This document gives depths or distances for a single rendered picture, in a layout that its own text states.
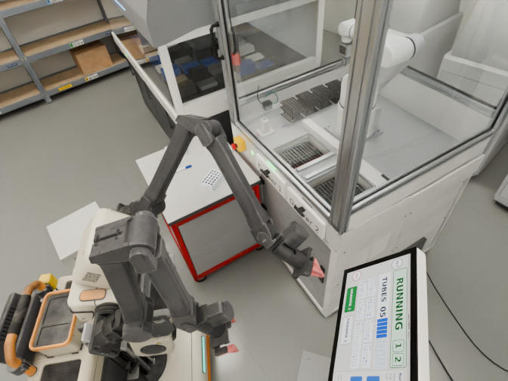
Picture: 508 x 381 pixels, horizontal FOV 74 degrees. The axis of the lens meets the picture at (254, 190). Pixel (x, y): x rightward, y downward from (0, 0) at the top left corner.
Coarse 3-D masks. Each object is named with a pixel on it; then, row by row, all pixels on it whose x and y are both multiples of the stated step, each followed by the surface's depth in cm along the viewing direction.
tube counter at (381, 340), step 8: (384, 312) 101; (376, 320) 102; (384, 320) 100; (376, 328) 100; (384, 328) 98; (376, 336) 98; (384, 336) 96; (376, 344) 97; (384, 344) 95; (376, 352) 95; (384, 352) 93; (376, 360) 94; (384, 360) 92; (376, 368) 92; (384, 368) 90
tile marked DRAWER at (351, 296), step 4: (348, 288) 121; (352, 288) 119; (356, 288) 117; (348, 292) 119; (352, 292) 118; (356, 292) 116; (348, 296) 118; (352, 296) 117; (348, 300) 117; (352, 300) 115; (348, 304) 116; (352, 304) 114; (348, 308) 115; (352, 308) 113; (344, 312) 115
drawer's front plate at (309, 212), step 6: (288, 192) 167; (294, 192) 163; (288, 198) 171; (294, 198) 164; (300, 198) 160; (294, 204) 167; (300, 204) 161; (306, 204) 158; (306, 210) 157; (312, 210) 155; (306, 216) 160; (312, 216) 154; (318, 216) 152; (306, 222) 163; (312, 222) 157; (318, 222) 151; (324, 222) 149; (312, 228) 160; (318, 228) 154; (324, 228) 151; (318, 234) 157; (324, 234) 154
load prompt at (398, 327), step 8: (400, 272) 106; (400, 280) 104; (392, 288) 104; (400, 288) 102; (392, 296) 102; (400, 296) 100; (392, 304) 101; (400, 304) 98; (392, 312) 99; (400, 312) 97; (392, 320) 97; (400, 320) 95; (392, 328) 96; (400, 328) 94; (392, 336) 94; (400, 336) 92; (392, 344) 93; (400, 344) 91; (392, 352) 91; (400, 352) 89; (392, 360) 90; (400, 360) 88
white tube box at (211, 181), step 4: (208, 172) 197; (212, 172) 197; (216, 172) 197; (220, 172) 197; (208, 176) 195; (212, 176) 195; (216, 176) 195; (220, 176) 194; (204, 180) 193; (208, 180) 194; (212, 180) 193; (216, 180) 193; (220, 180) 196; (200, 184) 194; (204, 184) 192; (208, 184) 191; (212, 184) 190; (216, 184) 194; (208, 188) 193; (212, 188) 191
